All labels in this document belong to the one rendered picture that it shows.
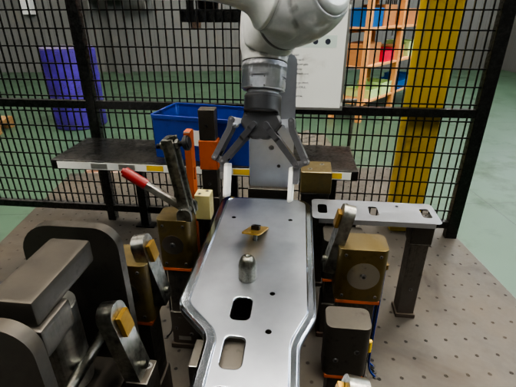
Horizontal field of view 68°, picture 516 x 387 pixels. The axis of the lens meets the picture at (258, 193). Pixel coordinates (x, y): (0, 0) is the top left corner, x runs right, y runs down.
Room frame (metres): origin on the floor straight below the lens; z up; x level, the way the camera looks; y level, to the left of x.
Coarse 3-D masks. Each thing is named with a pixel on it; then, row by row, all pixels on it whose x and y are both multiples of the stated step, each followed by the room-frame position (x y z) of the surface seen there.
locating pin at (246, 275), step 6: (240, 258) 0.55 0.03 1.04; (246, 258) 0.54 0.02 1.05; (252, 258) 0.54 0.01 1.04; (240, 264) 0.54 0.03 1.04; (246, 264) 0.53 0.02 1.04; (252, 264) 0.54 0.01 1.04; (240, 270) 0.54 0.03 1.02; (246, 270) 0.53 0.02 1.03; (252, 270) 0.53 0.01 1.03; (240, 276) 0.54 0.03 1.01; (246, 276) 0.53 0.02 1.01; (252, 276) 0.53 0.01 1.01; (246, 282) 0.53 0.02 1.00; (252, 282) 0.53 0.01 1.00
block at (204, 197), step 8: (200, 192) 0.76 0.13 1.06; (208, 192) 0.76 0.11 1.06; (200, 200) 0.75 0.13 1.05; (208, 200) 0.75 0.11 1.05; (200, 208) 0.75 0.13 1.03; (208, 208) 0.75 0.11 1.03; (200, 216) 0.75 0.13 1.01; (208, 216) 0.75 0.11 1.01; (200, 224) 0.75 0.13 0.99; (208, 224) 0.75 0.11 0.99; (200, 232) 0.75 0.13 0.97; (200, 240) 0.75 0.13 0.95; (200, 248) 0.75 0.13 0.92
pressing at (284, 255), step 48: (240, 240) 0.67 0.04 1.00; (288, 240) 0.67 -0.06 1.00; (192, 288) 0.51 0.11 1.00; (240, 288) 0.52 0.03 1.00; (288, 288) 0.52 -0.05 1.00; (240, 336) 0.41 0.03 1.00; (288, 336) 0.41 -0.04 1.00; (192, 384) 0.33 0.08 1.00; (240, 384) 0.33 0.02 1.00; (288, 384) 0.33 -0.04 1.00
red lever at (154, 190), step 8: (128, 168) 0.70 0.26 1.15; (128, 176) 0.69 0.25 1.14; (136, 176) 0.69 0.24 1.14; (136, 184) 0.69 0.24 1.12; (144, 184) 0.69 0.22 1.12; (152, 184) 0.70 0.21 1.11; (152, 192) 0.69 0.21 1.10; (160, 192) 0.69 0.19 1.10; (168, 200) 0.68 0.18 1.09; (176, 200) 0.69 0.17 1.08
